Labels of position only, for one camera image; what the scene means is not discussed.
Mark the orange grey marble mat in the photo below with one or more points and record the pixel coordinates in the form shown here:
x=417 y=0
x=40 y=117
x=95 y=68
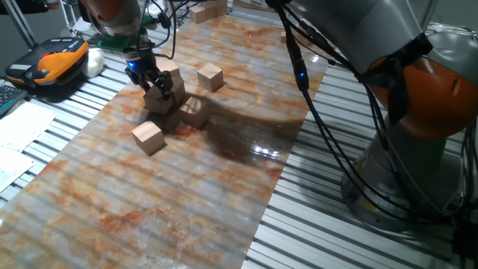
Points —
x=186 y=205

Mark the brown cardboard box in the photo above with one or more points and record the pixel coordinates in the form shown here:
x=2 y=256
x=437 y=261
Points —
x=254 y=3

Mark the white rounded object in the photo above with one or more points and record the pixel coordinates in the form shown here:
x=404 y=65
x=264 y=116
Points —
x=94 y=63

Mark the black sleeved forearm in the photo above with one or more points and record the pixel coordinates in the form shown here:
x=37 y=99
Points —
x=22 y=6

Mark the black keyboard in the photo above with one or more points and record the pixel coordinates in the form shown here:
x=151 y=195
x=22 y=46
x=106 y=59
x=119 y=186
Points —
x=9 y=97

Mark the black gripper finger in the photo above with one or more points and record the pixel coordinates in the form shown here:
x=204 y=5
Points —
x=137 y=80
x=166 y=84

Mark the white paper sheet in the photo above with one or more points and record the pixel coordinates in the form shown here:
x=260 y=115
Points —
x=22 y=125
x=11 y=166

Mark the plain wooden cube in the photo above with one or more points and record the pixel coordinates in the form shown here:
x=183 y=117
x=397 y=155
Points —
x=198 y=14
x=222 y=7
x=170 y=67
x=209 y=3
x=158 y=105
x=180 y=91
x=210 y=76
x=211 y=13
x=194 y=112
x=148 y=136

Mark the orange black teach pendant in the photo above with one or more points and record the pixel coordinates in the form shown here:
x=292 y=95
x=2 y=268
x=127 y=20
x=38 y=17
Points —
x=56 y=61

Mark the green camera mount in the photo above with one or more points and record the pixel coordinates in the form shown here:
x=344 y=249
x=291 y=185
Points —
x=115 y=43

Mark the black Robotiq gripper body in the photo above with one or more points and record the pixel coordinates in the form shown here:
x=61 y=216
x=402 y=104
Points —
x=143 y=63

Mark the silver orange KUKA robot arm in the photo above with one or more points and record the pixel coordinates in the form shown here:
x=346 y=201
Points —
x=373 y=26

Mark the thin metal tripod leg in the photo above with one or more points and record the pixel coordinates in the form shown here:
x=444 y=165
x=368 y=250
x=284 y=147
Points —
x=69 y=18

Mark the small wooden block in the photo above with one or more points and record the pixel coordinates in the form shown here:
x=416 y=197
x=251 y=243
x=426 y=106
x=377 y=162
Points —
x=282 y=36

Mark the person's hand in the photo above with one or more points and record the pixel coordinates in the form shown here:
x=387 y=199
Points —
x=53 y=5

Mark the grey metal stand bar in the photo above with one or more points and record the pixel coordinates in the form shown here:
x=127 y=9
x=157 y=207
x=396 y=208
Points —
x=20 y=24

